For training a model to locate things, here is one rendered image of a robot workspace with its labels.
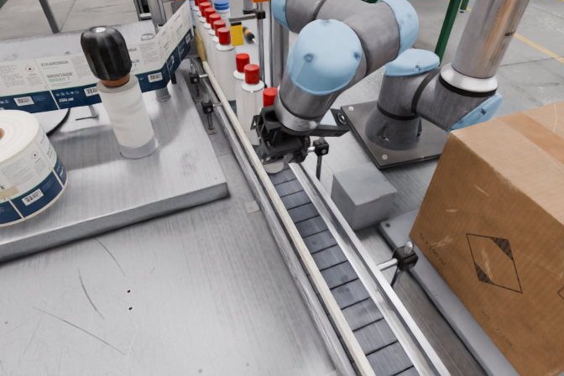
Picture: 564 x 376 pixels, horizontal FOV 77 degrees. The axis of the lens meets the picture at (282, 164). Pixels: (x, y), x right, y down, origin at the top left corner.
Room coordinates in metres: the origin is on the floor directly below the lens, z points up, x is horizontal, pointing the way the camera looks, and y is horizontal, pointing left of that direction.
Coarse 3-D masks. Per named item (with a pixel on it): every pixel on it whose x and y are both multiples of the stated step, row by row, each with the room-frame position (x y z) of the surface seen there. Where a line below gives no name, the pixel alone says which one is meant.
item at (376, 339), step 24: (216, 96) 0.93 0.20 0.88; (240, 144) 0.73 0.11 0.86; (288, 168) 0.61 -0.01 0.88; (264, 192) 0.55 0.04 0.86; (288, 192) 0.53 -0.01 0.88; (312, 216) 0.47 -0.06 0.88; (312, 240) 0.41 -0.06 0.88; (336, 264) 0.36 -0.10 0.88; (336, 288) 0.31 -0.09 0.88; (360, 288) 0.31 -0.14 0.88; (360, 312) 0.27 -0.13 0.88; (360, 336) 0.23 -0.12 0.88; (384, 336) 0.23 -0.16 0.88; (384, 360) 0.19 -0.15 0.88; (408, 360) 0.19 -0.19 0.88
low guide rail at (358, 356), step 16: (224, 96) 0.87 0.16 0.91; (240, 128) 0.72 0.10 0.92; (256, 160) 0.60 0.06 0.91; (272, 192) 0.50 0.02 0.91; (288, 224) 0.42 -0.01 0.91; (304, 256) 0.35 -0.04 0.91; (320, 288) 0.29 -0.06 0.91; (336, 304) 0.26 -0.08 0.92; (336, 320) 0.24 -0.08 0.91; (352, 336) 0.21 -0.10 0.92; (352, 352) 0.19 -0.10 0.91; (368, 368) 0.17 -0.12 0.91
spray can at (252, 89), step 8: (248, 64) 0.73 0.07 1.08; (248, 72) 0.70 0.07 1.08; (256, 72) 0.70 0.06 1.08; (248, 80) 0.70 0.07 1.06; (256, 80) 0.70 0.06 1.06; (248, 88) 0.70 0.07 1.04; (256, 88) 0.70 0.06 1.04; (248, 96) 0.69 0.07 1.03; (256, 96) 0.69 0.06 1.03; (248, 104) 0.69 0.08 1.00; (256, 104) 0.69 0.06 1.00; (248, 112) 0.69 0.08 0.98; (256, 112) 0.69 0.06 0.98; (248, 120) 0.69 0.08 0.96; (248, 128) 0.70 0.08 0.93; (248, 136) 0.70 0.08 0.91; (256, 136) 0.69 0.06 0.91; (256, 144) 0.69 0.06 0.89
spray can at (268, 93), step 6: (264, 90) 0.62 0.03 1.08; (270, 90) 0.62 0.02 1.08; (276, 90) 0.62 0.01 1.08; (264, 96) 0.60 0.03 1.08; (270, 96) 0.60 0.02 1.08; (264, 102) 0.60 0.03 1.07; (270, 102) 0.60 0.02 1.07; (282, 162) 0.60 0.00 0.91; (264, 168) 0.60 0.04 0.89; (270, 168) 0.59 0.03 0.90; (276, 168) 0.59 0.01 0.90; (282, 168) 0.60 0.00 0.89; (270, 174) 0.59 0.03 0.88
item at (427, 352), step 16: (320, 192) 0.46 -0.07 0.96; (336, 208) 0.42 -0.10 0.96; (352, 240) 0.35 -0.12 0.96; (368, 256) 0.32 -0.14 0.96; (368, 272) 0.30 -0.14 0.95; (384, 288) 0.26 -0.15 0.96; (400, 304) 0.24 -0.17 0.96; (400, 320) 0.22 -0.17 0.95; (416, 336) 0.20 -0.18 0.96; (432, 352) 0.17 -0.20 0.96; (432, 368) 0.16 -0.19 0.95
